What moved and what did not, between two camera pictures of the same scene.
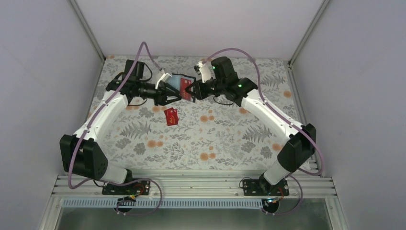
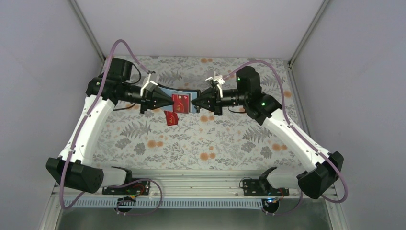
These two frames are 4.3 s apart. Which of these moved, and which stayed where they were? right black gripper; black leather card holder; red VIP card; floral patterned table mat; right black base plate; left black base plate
Moved: right black gripper; black leather card holder
Stayed: red VIP card; left black base plate; floral patterned table mat; right black base plate
